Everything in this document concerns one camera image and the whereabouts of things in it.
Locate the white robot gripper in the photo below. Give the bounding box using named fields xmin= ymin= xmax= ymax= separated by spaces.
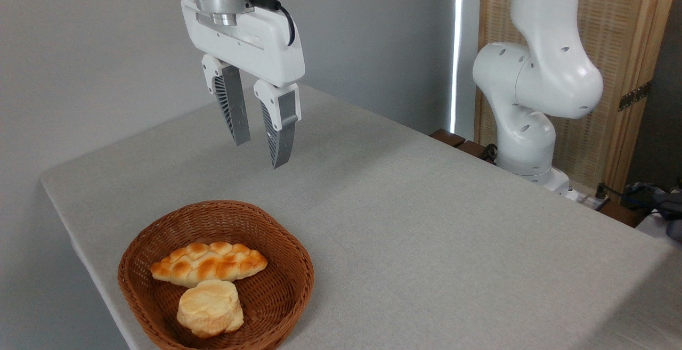
xmin=174 ymin=0 xmax=306 ymax=169

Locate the braided golden bread loaf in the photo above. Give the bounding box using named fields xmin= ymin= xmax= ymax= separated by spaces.
xmin=150 ymin=241 xmax=269 ymax=288

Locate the round pale bread bun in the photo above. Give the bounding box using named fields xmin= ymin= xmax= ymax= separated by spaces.
xmin=177 ymin=279 xmax=245 ymax=339

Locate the brown woven wicker basket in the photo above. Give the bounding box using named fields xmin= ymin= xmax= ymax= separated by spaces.
xmin=118 ymin=200 xmax=314 ymax=350

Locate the dark brown wooden bench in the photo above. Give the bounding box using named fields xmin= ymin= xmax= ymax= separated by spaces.
xmin=429 ymin=128 xmax=499 ymax=166

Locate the white power strip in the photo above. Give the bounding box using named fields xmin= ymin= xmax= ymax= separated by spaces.
xmin=564 ymin=188 xmax=609 ymax=211

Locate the wooden rattan folding screen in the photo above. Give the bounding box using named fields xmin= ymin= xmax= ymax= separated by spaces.
xmin=474 ymin=0 xmax=682 ymax=196

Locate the dark metal screen hinge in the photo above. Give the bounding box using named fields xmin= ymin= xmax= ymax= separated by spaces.
xmin=618 ymin=81 xmax=652 ymax=112

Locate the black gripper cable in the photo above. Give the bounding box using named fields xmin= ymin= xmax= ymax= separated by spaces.
xmin=246 ymin=0 xmax=296 ymax=47

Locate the black bag with cables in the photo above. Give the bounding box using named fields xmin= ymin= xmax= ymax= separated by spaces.
xmin=597 ymin=180 xmax=682 ymax=242

